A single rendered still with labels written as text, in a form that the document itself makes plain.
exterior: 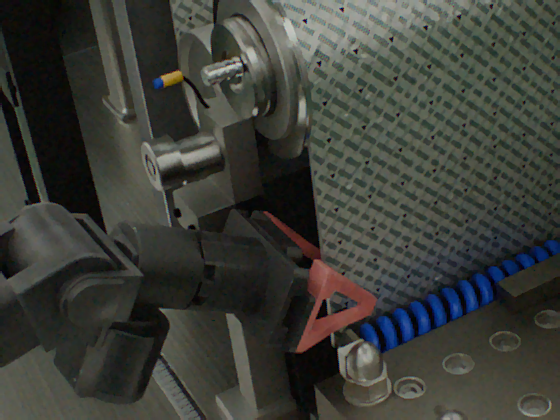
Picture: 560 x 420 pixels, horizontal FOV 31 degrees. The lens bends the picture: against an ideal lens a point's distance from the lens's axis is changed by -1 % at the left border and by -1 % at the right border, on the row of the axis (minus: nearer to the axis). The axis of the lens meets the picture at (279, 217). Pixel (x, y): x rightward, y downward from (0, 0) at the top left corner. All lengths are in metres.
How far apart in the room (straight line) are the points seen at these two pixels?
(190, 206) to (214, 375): 0.25
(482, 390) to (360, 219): 0.16
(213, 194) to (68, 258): 0.22
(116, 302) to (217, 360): 0.39
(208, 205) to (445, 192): 0.19
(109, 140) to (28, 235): 0.81
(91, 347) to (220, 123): 0.20
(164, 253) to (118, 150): 0.75
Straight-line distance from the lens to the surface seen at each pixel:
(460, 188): 0.82
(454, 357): 0.80
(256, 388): 0.93
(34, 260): 0.64
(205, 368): 1.02
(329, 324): 0.76
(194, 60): 0.90
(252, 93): 0.72
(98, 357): 0.71
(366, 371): 0.74
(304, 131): 0.71
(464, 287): 0.85
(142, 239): 0.68
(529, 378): 0.78
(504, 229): 0.88
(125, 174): 1.36
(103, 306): 0.64
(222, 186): 0.82
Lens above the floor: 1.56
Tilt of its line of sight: 33 degrees down
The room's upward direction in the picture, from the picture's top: 8 degrees counter-clockwise
